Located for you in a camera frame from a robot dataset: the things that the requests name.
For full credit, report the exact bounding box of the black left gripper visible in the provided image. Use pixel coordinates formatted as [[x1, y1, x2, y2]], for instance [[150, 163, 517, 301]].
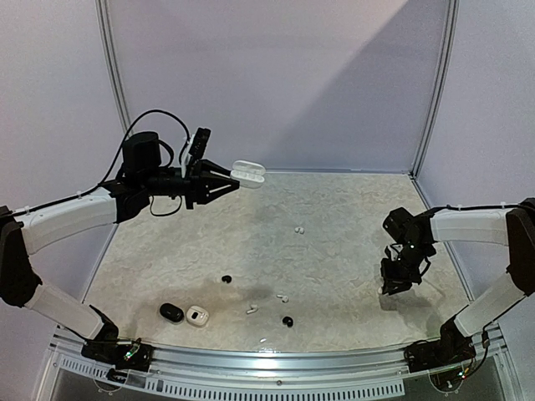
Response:
[[141, 159, 239, 209]]

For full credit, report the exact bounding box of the white earbud charging case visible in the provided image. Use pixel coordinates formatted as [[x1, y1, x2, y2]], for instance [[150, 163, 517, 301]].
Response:
[[231, 160, 266, 189]]

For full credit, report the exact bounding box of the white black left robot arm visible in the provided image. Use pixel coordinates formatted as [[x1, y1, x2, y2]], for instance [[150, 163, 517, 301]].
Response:
[[1, 128, 240, 363]]

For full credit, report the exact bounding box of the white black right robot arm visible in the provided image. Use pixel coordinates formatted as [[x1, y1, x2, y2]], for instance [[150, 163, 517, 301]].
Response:
[[380, 198, 534, 364]]

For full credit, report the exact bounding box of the beige open charging case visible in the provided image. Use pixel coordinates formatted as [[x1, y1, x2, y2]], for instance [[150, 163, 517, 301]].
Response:
[[186, 306, 210, 327]]

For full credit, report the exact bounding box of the black oval charging case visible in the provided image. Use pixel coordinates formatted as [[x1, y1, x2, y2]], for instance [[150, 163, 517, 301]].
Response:
[[159, 302, 185, 323]]

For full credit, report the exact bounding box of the white stem earbud right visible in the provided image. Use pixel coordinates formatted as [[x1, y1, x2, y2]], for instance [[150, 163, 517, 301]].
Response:
[[277, 294, 289, 303]]

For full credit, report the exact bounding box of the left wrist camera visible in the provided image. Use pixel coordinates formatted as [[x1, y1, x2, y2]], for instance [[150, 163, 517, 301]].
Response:
[[179, 127, 211, 168]]

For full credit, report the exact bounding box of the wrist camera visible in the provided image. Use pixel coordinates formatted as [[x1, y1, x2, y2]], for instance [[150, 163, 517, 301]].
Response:
[[179, 127, 211, 168], [382, 207, 415, 244]]

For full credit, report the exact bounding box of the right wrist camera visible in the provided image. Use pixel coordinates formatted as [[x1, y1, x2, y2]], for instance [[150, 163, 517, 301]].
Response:
[[382, 207, 415, 244]]

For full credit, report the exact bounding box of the aluminium front rail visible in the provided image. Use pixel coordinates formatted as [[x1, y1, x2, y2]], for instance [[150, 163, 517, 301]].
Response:
[[38, 327, 522, 400]]

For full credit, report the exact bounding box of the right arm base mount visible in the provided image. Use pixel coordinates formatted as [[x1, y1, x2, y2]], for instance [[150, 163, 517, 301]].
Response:
[[404, 321, 476, 373]]

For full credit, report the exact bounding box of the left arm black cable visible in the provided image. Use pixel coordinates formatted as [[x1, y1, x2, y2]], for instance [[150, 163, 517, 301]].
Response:
[[12, 109, 189, 218]]

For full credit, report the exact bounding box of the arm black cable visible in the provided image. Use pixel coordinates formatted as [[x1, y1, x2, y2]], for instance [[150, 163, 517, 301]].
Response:
[[417, 201, 519, 277], [12, 109, 189, 218]]

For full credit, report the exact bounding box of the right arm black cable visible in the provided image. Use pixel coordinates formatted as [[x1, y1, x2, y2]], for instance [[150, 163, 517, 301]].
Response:
[[417, 201, 519, 277]]

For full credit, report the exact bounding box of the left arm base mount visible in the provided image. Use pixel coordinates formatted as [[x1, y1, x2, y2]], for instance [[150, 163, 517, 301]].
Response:
[[81, 332, 155, 372]]

